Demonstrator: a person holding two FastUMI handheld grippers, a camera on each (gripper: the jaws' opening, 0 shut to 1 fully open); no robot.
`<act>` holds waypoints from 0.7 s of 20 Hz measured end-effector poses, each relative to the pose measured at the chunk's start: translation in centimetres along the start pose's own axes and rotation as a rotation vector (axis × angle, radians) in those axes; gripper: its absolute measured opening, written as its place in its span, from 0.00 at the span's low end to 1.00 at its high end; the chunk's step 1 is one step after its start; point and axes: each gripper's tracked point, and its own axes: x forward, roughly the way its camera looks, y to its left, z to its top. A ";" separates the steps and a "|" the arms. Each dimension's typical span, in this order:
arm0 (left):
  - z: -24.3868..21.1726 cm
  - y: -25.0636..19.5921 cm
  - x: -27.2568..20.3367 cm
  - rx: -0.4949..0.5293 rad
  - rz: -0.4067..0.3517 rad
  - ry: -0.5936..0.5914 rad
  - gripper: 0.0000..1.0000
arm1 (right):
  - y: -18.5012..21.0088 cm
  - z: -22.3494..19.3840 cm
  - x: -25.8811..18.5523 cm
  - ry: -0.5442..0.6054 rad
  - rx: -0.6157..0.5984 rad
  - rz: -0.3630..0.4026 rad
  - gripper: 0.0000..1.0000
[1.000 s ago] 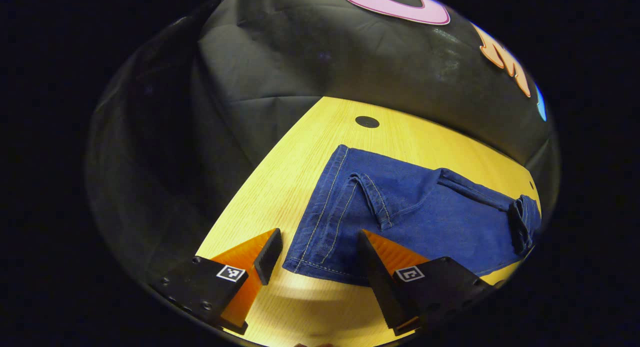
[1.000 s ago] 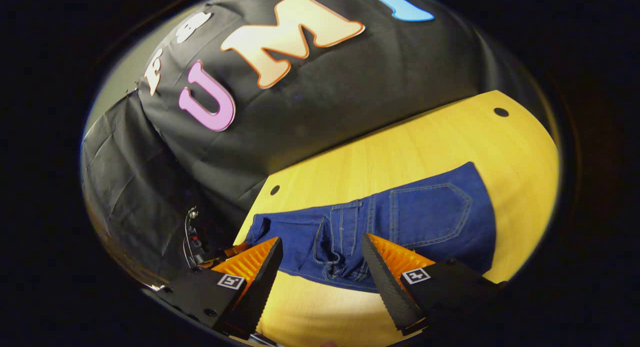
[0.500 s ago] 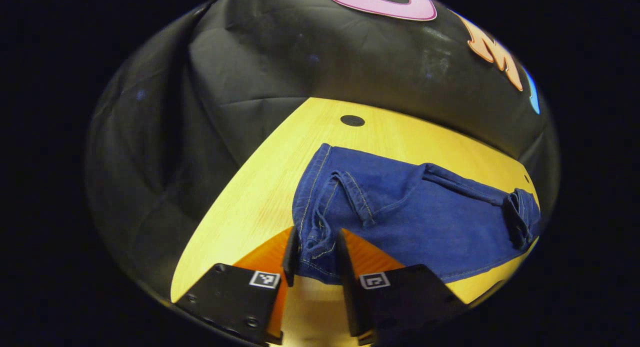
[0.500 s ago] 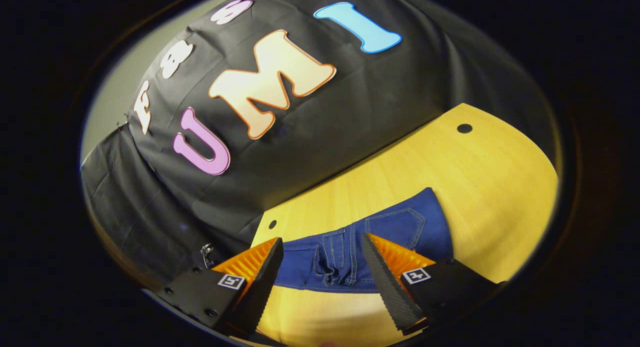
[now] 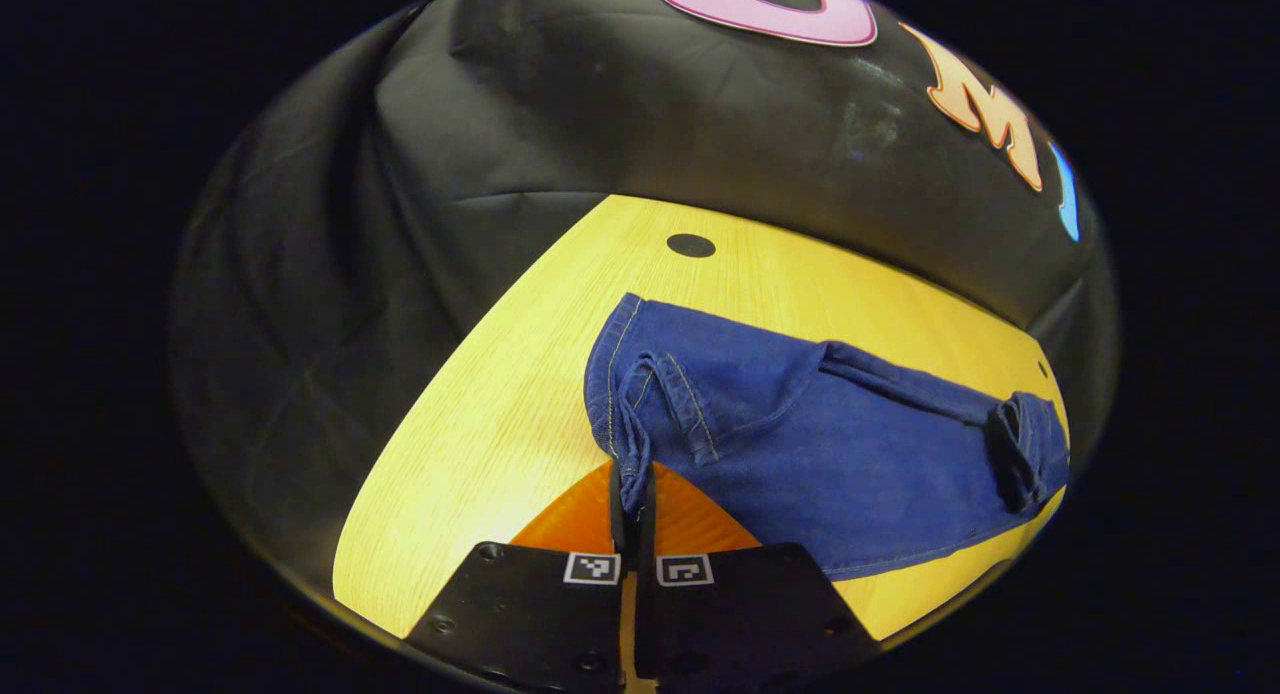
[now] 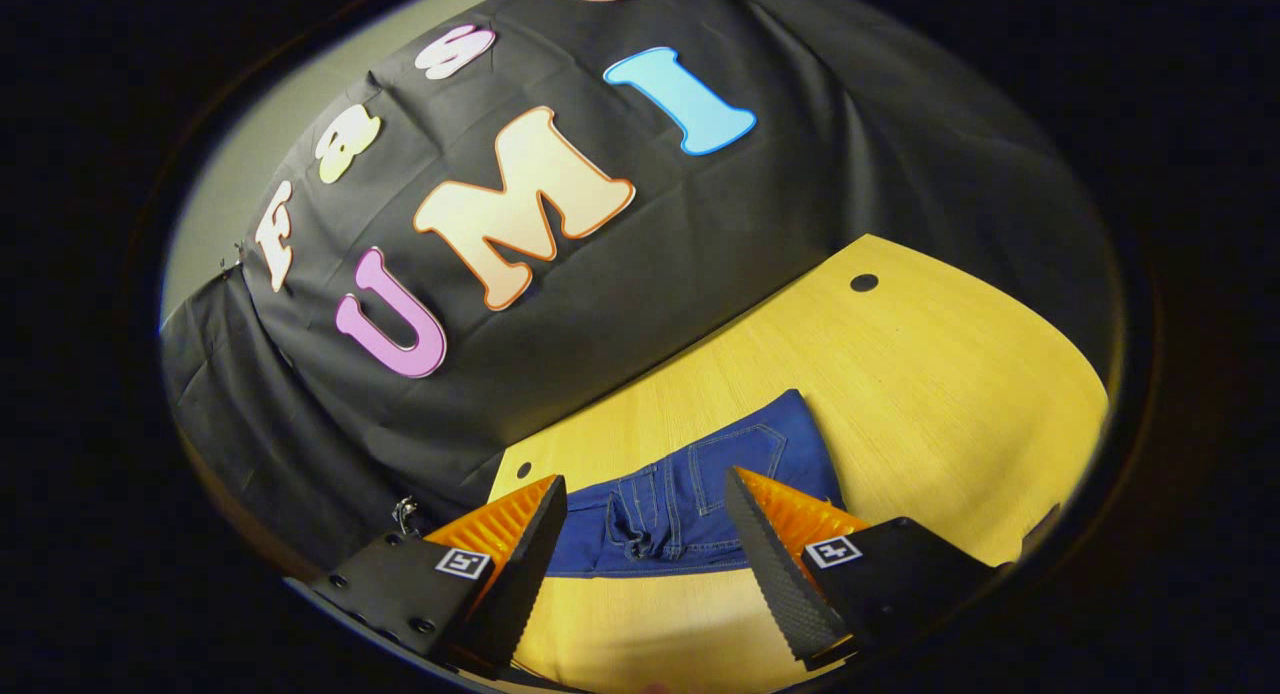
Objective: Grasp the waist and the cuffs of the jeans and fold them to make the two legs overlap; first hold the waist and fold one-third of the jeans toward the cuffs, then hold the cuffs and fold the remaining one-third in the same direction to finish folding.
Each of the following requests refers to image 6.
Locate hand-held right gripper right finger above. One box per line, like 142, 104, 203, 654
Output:
724, 466, 1001, 672

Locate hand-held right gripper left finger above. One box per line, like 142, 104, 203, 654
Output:
310, 474, 568, 678

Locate blue jeans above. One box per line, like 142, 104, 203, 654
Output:
545, 389, 847, 578

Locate black backdrop cloth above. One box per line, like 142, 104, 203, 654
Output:
160, 0, 1121, 575

